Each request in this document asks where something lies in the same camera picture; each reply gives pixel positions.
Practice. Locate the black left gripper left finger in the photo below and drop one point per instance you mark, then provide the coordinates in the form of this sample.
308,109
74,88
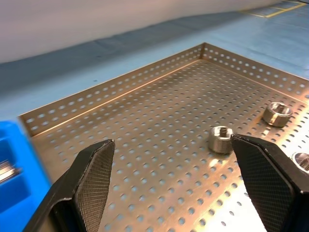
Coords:
89,183

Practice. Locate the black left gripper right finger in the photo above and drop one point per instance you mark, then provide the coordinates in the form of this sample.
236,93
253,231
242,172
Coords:
272,183

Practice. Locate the silver threaded nut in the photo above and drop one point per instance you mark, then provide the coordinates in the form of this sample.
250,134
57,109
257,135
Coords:
301,161
218,142

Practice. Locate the blue plastic compartment tray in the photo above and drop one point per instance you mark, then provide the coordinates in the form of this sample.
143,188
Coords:
14,130

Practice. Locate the perforated steel tray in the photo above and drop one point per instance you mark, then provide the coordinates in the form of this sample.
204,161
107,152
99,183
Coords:
157,108

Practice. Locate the blue table cover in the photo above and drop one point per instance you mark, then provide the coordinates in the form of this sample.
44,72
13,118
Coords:
72,79

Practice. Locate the yellow tape outline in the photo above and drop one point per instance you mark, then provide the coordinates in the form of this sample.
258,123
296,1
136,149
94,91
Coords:
266,17

